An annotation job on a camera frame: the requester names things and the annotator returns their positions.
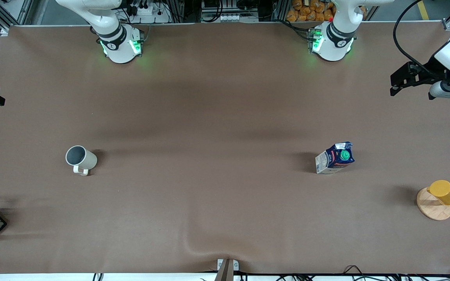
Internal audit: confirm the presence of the blue milk carton green cap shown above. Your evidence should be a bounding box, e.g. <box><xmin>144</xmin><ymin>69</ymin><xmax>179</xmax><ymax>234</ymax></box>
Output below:
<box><xmin>315</xmin><ymin>141</ymin><xmax>355</xmax><ymax>174</ymax></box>

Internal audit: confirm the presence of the grey cup with handle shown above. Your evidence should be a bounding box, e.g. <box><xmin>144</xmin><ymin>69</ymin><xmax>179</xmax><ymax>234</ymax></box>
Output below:
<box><xmin>66</xmin><ymin>145</ymin><xmax>98</xmax><ymax>176</ymax></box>

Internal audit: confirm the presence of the yellow plastic cup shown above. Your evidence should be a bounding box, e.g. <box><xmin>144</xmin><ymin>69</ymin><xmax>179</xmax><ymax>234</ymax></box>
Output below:
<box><xmin>427</xmin><ymin>180</ymin><xmax>450</xmax><ymax>206</ymax></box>

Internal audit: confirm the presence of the wooden cup stand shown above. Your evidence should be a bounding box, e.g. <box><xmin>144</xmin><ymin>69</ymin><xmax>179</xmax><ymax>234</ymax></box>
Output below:
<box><xmin>416</xmin><ymin>187</ymin><xmax>450</xmax><ymax>221</ymax></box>

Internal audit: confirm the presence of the bag of orange bread rolls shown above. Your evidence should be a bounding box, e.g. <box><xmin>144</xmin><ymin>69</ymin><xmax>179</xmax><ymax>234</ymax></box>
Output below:
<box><xmin>286</xmin><ymin>0</ymin><xmax>336</xmax><ymax>22</ymax></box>

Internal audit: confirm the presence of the white power strip with plugs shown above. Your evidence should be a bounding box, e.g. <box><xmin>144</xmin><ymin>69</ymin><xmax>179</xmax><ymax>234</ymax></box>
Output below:
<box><xmin>125</xmin><ymin>0</ymin><xmax>171</xmax><ymax>24</ymax></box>

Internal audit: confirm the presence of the white socket strip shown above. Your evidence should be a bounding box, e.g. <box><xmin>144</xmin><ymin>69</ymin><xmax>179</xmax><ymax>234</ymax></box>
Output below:
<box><xmin>220</xmin><ymin>13</ymin><xmax>250</xmax><ymax>22</ymax></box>

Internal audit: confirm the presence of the brown table mat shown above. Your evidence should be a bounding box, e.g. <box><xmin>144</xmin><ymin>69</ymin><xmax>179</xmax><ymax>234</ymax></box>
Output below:
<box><xmin>0</xmin><ymin>21</ymin><xmax>450</xmax><ymax>274</ymax></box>

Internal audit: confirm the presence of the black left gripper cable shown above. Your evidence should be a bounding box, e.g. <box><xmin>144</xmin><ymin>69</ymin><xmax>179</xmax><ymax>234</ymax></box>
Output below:
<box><xmin>393</xmin><ymin>0</ymin><xmax>433</xmax><ymax>75</ymax></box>

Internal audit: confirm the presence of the black cable bundle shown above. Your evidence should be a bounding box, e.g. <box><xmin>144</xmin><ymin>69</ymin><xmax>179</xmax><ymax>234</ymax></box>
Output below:
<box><xmin>245</xmin><ymin>265</ymin><xmax>450</xmax><ymax>281</ymax></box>

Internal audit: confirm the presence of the grey metal bracket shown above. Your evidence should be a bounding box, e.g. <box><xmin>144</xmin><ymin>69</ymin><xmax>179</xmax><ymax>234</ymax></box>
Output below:
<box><xmin>214</xmin><ymin>258</ymin><xmax>239</xmax><ymax>281</ymax></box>

